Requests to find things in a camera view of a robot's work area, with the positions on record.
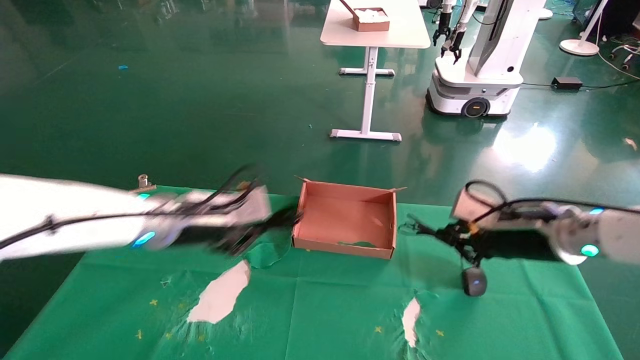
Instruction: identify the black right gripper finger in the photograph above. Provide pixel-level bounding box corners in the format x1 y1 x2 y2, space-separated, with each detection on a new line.
409 214 477 239
440 236 484 266

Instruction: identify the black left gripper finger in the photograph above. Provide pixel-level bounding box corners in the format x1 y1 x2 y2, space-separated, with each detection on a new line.
216 219 299 257
264 206 302 227

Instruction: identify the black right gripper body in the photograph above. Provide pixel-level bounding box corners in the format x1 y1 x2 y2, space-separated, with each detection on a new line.
477 227 564 262

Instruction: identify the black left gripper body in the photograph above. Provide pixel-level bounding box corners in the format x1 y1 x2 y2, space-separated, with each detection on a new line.
171 225 242 248

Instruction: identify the black wired mouse with cable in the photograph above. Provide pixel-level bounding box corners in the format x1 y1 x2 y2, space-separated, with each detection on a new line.
397 212 489 297

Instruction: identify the open brown cardboard box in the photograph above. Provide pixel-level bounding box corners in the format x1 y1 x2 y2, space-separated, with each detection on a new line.
291 176 407 260

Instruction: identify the small brown box white filling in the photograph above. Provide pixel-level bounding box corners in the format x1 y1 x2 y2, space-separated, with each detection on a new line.
339 0 391 33

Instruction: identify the green tablecloth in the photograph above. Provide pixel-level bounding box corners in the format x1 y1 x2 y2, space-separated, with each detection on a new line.
2 186 623 360

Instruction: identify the white wheeled robot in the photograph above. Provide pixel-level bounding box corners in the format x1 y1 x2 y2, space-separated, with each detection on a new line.
426 0 548 119

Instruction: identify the black power adapter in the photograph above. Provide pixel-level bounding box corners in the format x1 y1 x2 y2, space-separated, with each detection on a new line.
551 76 584 91

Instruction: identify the small black robot claw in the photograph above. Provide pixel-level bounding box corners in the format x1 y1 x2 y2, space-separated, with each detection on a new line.
442 26 465 64
433 20 452 47

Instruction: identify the white crumpled filling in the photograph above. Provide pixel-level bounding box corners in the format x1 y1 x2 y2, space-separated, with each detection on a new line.
353 7 390 23

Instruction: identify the dark cabinet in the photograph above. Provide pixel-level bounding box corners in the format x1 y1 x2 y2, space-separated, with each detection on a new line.
573 0 640 36

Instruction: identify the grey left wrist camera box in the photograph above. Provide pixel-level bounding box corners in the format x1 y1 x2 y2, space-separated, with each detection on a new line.
227 186 272 227

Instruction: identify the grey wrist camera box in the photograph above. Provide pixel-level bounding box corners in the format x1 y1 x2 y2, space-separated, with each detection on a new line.
451 187 507 231
227 186 272 227

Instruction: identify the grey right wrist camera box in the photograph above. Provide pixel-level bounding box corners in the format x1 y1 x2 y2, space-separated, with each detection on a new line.
451 187 507 231

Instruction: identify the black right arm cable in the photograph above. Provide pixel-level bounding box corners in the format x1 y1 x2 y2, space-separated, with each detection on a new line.
464 179 640 223

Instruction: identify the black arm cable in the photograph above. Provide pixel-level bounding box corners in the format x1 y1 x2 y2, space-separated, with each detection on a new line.
464 179 640 223
0 164 266 251

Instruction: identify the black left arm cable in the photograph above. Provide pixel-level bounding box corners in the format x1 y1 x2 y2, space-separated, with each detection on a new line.
0 164 266 251

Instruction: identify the white pedestal fan stand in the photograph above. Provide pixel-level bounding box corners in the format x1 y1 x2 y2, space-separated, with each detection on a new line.
559 0 608 56

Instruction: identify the white pedestal table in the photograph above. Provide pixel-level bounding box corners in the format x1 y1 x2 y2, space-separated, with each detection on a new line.
320 0 432 143

